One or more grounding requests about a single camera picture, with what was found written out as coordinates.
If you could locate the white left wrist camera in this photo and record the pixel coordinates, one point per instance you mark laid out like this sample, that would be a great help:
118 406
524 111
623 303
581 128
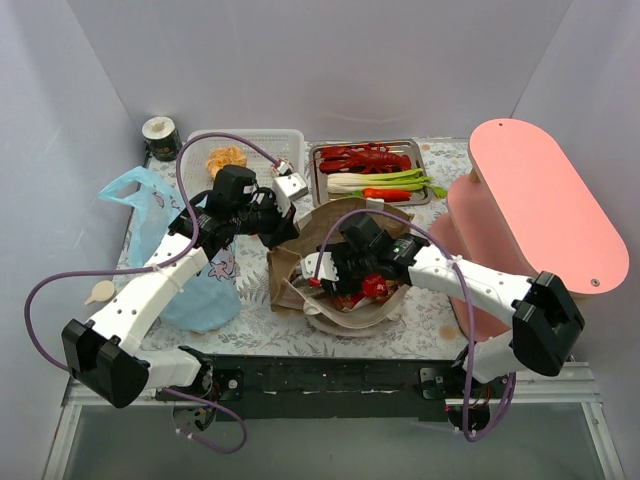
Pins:
288 189

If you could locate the toy fried bread piece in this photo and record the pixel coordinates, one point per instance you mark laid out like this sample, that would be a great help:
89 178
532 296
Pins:
223 156

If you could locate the floral patterned table mat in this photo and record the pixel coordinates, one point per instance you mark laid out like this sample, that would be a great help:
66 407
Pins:
424 326

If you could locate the brown paper bag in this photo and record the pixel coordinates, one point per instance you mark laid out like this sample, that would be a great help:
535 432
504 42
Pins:
324 314

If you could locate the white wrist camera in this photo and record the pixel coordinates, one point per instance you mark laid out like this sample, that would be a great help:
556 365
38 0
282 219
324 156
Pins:
317 268
288 189

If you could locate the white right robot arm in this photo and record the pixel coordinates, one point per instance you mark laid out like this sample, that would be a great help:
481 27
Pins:
542 319

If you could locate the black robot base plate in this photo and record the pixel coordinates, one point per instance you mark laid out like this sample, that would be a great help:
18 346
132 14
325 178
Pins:
273 387

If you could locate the white plastic perforated basket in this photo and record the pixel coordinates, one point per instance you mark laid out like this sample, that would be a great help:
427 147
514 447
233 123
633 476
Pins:
285 144

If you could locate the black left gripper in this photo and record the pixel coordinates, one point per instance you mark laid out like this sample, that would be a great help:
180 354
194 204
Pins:
282 230

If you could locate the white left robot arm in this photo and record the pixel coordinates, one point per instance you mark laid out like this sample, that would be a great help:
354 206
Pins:
104 354

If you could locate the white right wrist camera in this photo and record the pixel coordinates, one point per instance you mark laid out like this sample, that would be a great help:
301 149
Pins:
317 268

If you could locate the red toy lobster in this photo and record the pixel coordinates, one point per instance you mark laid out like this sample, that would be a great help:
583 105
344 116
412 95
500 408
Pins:
365 159

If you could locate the stainless steel tray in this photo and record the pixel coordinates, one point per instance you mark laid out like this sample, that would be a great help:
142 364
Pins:
408 147

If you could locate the red snack packet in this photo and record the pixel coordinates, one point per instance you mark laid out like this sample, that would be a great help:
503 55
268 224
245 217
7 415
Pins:
374 286

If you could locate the green toy vegetable stalks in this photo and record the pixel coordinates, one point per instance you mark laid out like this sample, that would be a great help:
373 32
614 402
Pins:
408 180

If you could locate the light blue plastic grocery bag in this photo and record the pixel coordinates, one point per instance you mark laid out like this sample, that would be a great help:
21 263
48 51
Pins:
210 300

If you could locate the orange toy carrot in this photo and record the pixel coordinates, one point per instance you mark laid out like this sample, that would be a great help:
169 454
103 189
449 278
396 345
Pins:
387 195

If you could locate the pink two-tier shelf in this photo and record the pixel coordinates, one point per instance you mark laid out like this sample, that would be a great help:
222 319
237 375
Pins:
524 208

